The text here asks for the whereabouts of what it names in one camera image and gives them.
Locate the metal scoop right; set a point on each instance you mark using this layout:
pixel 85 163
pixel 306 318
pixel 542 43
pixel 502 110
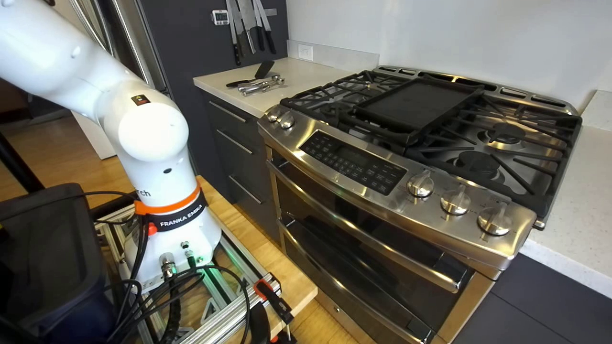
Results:
pixel 261 91

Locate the white wall outlet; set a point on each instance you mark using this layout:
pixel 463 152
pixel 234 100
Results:
pixel 305 53

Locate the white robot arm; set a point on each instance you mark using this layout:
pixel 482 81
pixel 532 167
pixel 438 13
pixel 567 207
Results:
pixel 46 56

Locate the metal scoop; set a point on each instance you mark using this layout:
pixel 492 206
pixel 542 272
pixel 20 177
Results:
pixel 261 91
pixel 261 83

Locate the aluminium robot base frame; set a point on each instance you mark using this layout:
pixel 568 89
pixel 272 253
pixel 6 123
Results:
pixel 182 295

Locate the black oven control panel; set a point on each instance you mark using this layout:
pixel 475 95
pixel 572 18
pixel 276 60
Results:
pixel 352 163

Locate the metal scoop left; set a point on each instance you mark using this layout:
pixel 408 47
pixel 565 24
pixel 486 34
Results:
pixel 261 83

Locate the dark blue box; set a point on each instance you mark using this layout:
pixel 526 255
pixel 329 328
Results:
pixel 52 269

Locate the dark lower cabinet drawers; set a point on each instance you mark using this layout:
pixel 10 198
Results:
pixel 243 162

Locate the magnetic knife rack with knives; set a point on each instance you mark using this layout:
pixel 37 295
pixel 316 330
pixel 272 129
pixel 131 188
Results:
pixel 249 24

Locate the black cast iron griddle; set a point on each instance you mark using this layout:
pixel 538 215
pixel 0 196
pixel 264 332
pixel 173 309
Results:
pixel 415 106

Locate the stainless steel gas stove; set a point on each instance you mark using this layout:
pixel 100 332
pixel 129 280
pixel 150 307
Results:
pixel 398 267

